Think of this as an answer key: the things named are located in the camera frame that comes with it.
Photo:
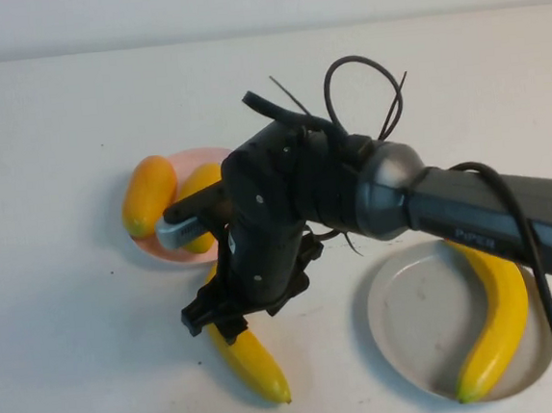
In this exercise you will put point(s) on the grey round plate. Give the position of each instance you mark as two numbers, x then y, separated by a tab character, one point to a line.
411	310

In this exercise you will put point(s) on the yellow plastic mango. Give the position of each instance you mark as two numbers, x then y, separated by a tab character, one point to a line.
201	184

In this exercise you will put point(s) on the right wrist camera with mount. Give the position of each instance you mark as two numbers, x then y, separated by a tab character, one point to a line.
181	231

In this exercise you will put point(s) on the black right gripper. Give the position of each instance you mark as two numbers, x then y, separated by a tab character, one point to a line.
262	265

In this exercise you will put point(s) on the pink round plate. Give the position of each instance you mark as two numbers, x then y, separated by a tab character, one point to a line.
194	158

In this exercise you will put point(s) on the orange-tinted plastic mango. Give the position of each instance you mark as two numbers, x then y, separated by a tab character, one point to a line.
149	193

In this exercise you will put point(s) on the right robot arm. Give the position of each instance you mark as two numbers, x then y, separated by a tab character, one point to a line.
474	208

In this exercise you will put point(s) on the yellow plastic banana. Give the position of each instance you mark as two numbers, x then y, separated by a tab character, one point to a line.
256	363
498	312

